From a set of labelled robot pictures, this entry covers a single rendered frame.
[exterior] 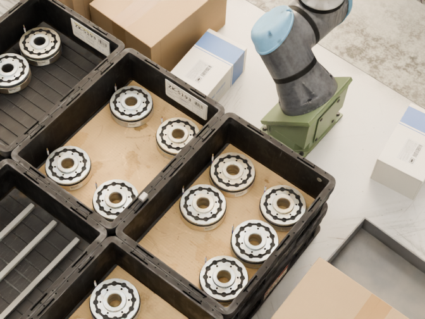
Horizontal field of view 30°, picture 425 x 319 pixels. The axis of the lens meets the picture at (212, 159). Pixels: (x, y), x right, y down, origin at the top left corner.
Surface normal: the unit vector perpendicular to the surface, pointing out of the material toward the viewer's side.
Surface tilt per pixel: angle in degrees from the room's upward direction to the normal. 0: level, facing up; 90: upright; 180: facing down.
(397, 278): 0
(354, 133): 0
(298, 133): 90
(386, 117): 0
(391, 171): 90
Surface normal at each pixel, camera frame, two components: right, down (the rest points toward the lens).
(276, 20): -0.57, -0.68
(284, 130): -0.63, 0.64
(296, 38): 0.53, 0.11
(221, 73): 0.03, -0.54
